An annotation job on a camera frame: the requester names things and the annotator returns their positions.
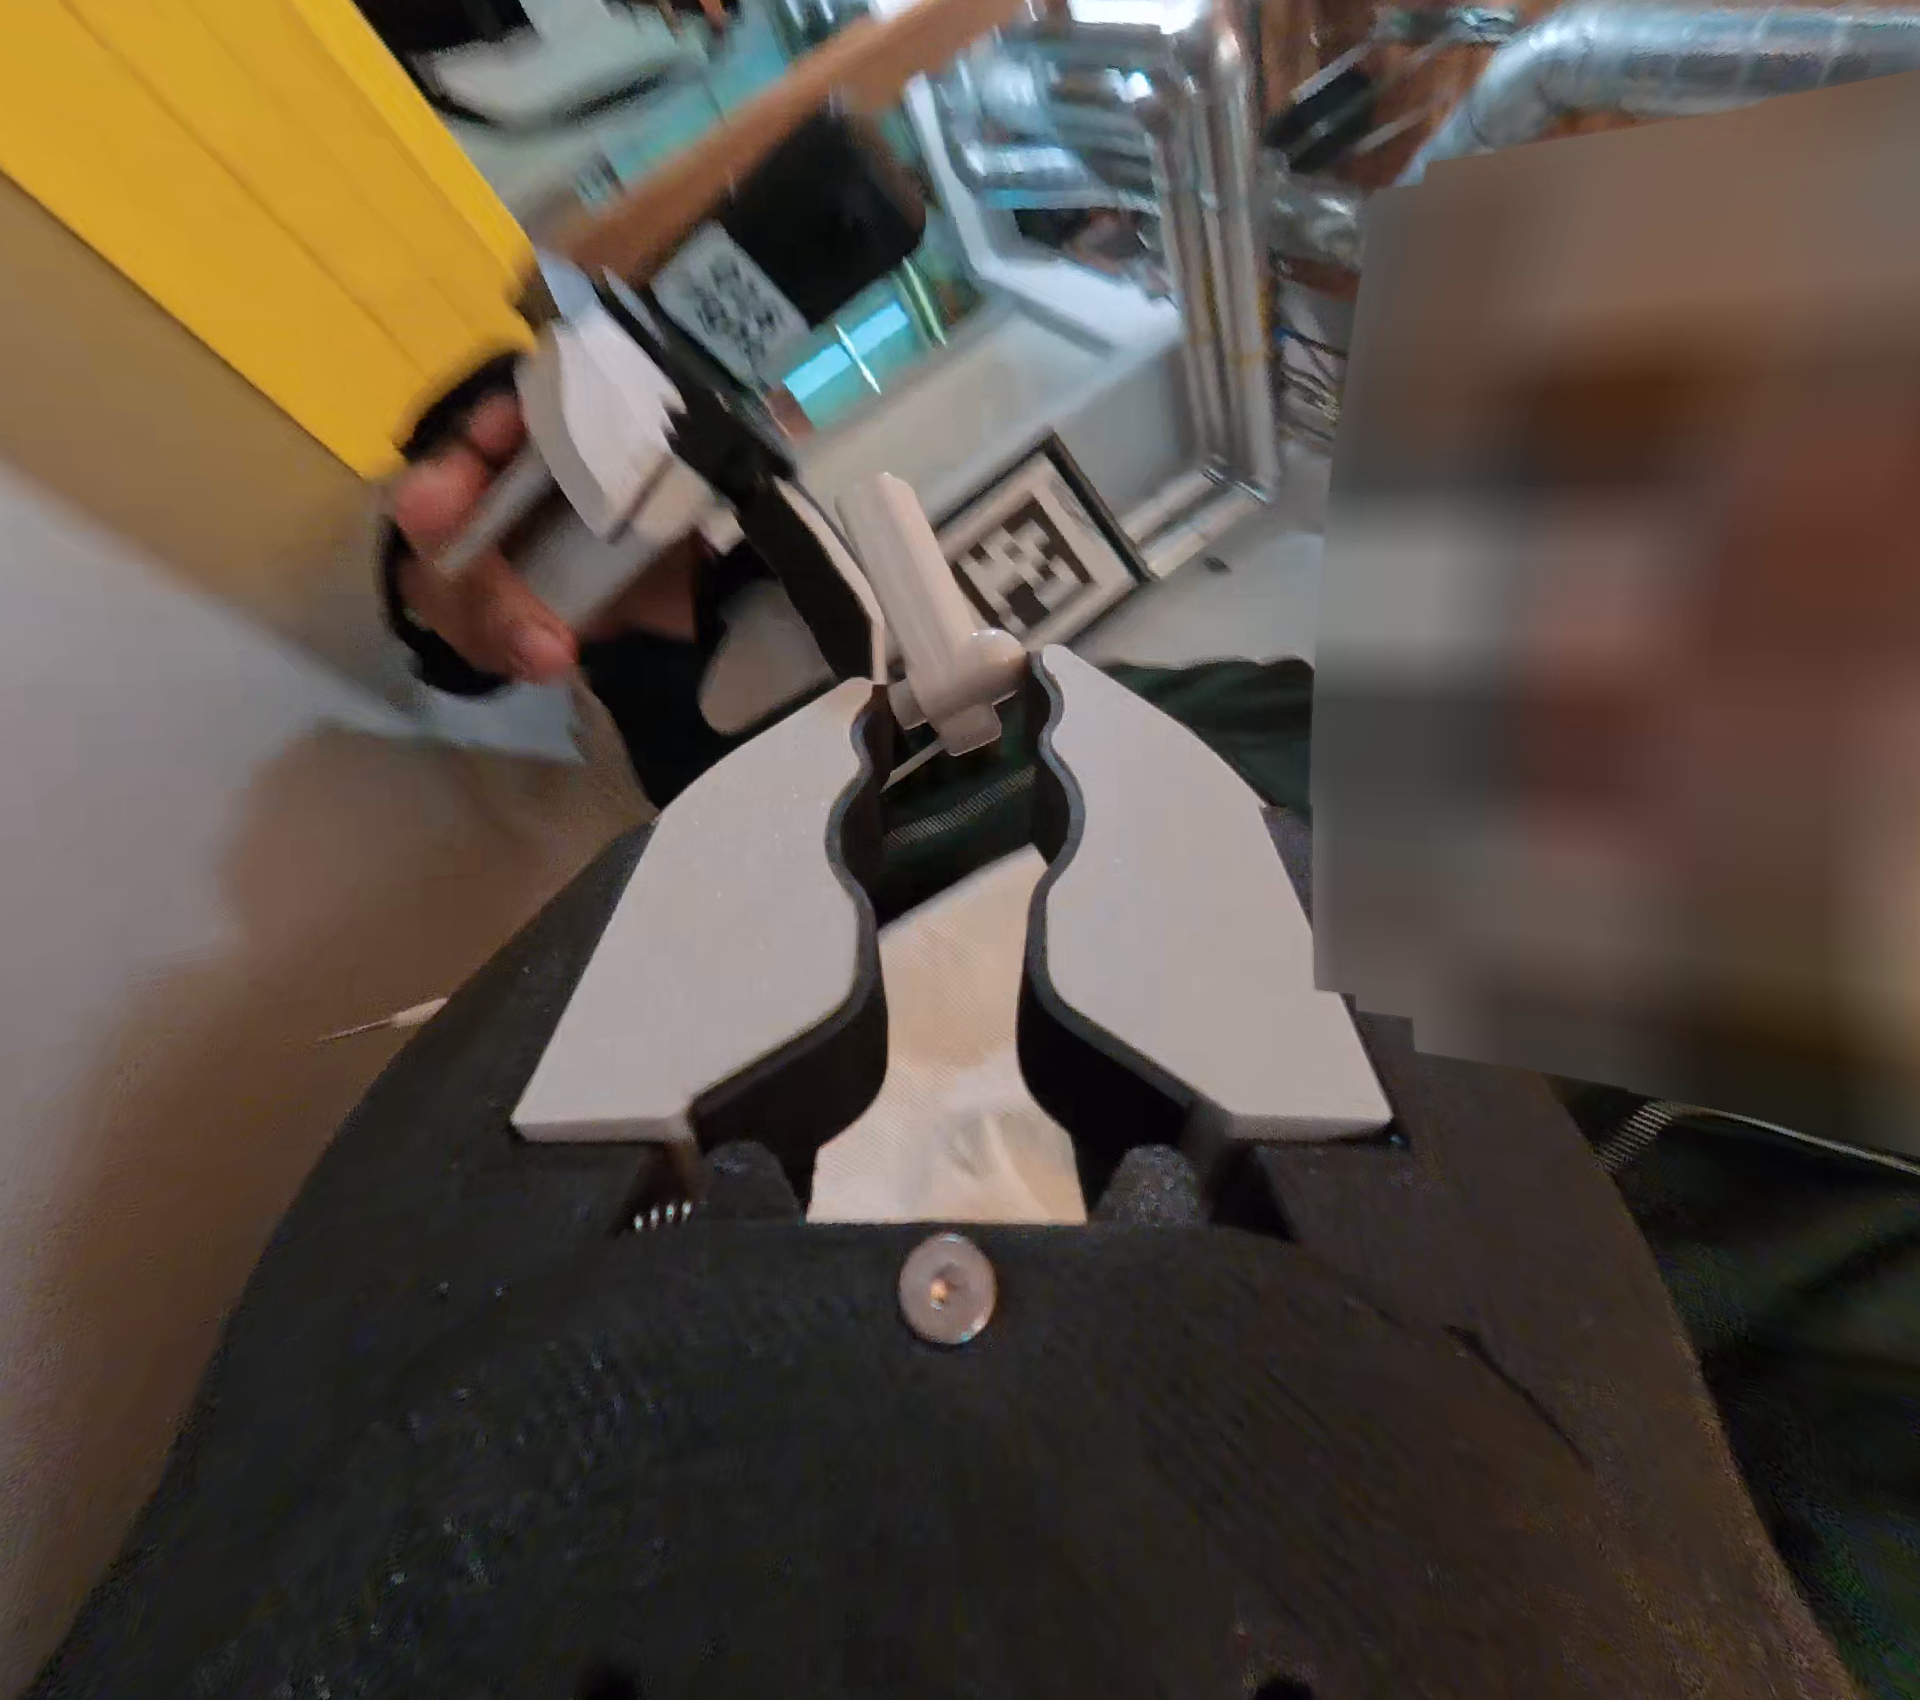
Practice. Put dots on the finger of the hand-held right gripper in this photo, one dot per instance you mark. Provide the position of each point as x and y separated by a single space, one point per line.
782 672

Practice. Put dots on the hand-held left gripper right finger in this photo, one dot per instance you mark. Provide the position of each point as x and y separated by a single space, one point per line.
1184 953

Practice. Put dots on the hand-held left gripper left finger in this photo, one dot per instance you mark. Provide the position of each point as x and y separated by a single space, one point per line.
706 953

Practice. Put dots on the yellow plastic bin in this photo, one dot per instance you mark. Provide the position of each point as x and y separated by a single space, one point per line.
223 78

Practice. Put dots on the person's right hand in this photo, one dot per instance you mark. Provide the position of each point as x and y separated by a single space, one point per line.
465 618

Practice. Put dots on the person's white clothing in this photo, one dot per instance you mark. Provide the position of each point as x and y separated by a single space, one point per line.
960 1053

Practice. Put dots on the black framed marker sign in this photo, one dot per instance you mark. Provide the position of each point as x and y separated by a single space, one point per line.
1052 546

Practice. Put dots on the silver metal duct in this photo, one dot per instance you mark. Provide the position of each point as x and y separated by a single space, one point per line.
1652 44

